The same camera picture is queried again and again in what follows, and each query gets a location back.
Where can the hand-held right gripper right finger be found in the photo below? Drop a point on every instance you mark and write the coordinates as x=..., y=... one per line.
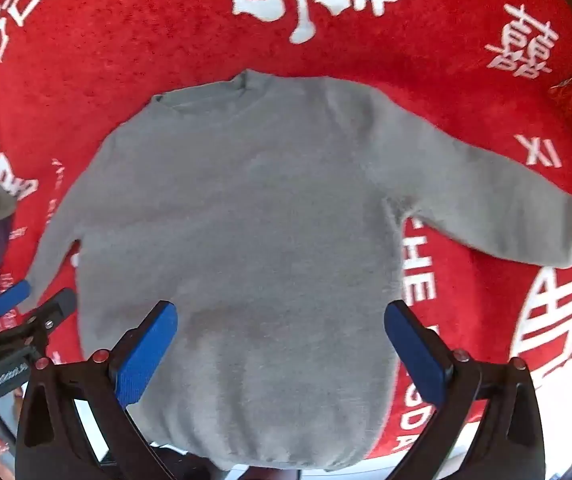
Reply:
x=415, y=355

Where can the red blanket with white print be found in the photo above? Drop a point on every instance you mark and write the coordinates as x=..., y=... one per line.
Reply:
x=116, y=60

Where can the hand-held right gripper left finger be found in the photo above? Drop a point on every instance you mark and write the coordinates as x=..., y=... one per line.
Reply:
x=143, y=360

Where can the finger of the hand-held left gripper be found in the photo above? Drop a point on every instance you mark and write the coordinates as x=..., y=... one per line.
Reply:
x=11, y=298
x=56, y=307

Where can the grey knit sweater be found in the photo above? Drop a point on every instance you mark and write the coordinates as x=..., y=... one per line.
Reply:
x=246, y=210

